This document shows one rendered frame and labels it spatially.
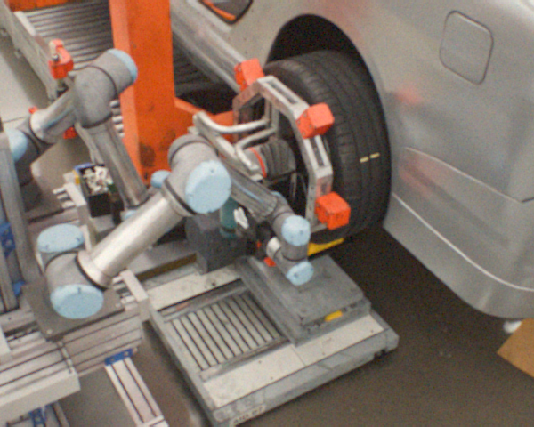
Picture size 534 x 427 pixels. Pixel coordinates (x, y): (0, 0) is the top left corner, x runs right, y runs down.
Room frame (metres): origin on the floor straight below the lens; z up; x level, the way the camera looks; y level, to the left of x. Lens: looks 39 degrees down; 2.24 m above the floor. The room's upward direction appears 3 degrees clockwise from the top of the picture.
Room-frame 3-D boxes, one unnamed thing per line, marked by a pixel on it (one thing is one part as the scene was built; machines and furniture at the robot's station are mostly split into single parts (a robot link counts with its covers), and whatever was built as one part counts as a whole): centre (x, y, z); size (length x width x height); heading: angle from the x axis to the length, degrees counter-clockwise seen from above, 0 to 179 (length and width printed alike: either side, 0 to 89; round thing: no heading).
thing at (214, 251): (2.29, 0.13, 0.26); 0.42 x 0.18 x 0.35; 123
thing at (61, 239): (1.33, 0.52, 0.98); 0.13 x 0.12 x 0.14; 25
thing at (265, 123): (2.01, 0.13, 1.03); 0.19 x 0.18 x 0.11; 123
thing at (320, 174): (1.99, -0.03, 0.85); 0.54 x 0.07 x 0.54; 33
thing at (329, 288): (2.08, -0.17, 0.32); 0.40 x 0.30 x 0.28; 33
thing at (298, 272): (1.47, -0.09, 0.85); 0.11 x 0.08 x 0.09; 33
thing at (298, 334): (2.10, -0.16, 0.13); 0.50 x 0.36 x 0.10; 33
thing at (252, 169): (1.84, 0.02, 1.03); 0.19 x 0.18 x 0.11; 123
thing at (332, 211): (1.73, -0.21, 0.85); 0.09 x 0.08 x 0.07; 33
